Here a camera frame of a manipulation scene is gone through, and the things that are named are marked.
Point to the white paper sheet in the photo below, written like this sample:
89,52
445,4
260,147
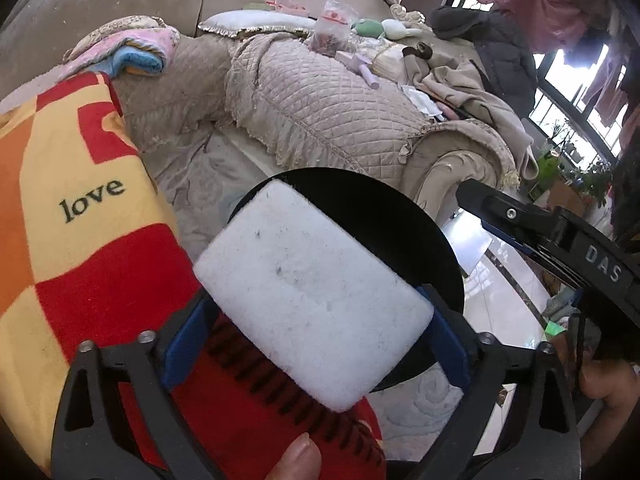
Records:
422,102

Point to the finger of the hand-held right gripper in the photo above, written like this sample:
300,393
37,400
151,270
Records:
542,257
510,205

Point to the clear plastic bag red print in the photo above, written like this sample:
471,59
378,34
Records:
332,25

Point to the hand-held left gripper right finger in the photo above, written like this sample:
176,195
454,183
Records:
450,350

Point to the black padded jacket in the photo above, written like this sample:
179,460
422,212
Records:
500,50

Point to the purple lint roller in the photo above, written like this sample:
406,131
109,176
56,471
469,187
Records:
367,77

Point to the beige quilted sofa cover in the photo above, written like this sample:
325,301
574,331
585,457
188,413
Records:
185,85
320,95

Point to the white foam block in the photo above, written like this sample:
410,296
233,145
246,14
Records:
310,290

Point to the black round trash bin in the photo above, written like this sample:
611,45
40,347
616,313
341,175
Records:
390,220

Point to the person's left hand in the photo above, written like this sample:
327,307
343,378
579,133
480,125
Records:
295,460

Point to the pink and blue folded blanket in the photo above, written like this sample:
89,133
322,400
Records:
140,50

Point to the brown cardboard box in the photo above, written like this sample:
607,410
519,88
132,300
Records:
565,197

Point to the beige coat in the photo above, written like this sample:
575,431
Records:
450,85

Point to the green plush toy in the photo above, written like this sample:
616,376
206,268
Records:
370,27

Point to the red and white plastic packet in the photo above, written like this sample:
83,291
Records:
285,5

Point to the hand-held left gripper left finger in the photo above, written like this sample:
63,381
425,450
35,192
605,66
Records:
185,345

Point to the dark brown curved object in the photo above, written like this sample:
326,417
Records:
419,52

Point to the red and yellow printed blanket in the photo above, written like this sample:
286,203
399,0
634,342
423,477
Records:
75,260

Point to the person's right forearm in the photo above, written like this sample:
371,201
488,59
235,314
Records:
607,400

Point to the floral patterned cushion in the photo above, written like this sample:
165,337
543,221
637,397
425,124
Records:
120,24

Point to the green potted plant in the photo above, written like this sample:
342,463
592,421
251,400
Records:
590,180

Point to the white fringed pillow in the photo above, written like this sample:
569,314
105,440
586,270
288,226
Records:
260,22

